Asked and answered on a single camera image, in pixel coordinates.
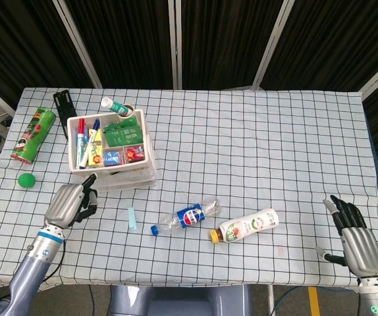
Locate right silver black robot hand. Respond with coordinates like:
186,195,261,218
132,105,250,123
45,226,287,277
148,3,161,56
315,194,378,277

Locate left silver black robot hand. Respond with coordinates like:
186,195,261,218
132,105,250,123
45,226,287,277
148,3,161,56
43,172,99,230

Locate white desk organizer box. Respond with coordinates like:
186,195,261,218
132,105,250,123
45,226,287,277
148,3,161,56
66,110,158,194

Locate green ball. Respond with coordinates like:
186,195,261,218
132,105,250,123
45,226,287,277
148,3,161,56
17,172,37,188

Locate yellow lion snack packet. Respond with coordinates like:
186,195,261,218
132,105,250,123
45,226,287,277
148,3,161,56
86,144,105,167

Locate blue snack packet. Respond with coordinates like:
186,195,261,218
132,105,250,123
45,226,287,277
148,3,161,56
103,147,126,167

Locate light blue eraser strip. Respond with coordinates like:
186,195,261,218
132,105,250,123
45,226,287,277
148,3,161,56
127,207,138,230

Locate blue cap whiteboard marker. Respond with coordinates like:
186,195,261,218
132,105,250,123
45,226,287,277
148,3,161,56
78,118,101,171

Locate red cap whiteboard marker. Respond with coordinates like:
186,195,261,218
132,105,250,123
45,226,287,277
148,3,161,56
75,118,86,169

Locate plain yellow snack packet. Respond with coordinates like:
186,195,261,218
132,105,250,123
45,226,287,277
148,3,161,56
88,129,103,145

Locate green chips can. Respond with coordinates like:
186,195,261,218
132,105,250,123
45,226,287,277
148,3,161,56
10,107,57,165

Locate red snack packet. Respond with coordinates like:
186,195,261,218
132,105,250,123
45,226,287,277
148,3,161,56
124,144,146,163

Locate green tea sachets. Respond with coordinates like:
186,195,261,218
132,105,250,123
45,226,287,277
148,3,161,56
103,117,144,147

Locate white green tube bottle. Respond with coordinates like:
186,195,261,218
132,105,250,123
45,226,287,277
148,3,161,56
100,96,136,119

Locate white-label tea drink bottle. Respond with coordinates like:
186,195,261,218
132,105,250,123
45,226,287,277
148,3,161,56
209,207,279,244

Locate empty Pepsi bottle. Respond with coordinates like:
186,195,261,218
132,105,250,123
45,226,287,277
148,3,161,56
150,197,223,236

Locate blue checkered tablecloth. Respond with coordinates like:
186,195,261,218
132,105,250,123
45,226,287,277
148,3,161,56
0,87,378,292

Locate grey robot torso base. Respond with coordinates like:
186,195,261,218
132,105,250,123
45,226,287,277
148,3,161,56
108,284,252,316

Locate dark folding screen divider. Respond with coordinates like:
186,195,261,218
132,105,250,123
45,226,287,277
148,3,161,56
0,0,378,198

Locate blue floor cable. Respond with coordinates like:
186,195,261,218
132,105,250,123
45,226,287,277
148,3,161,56
273,285,312,316

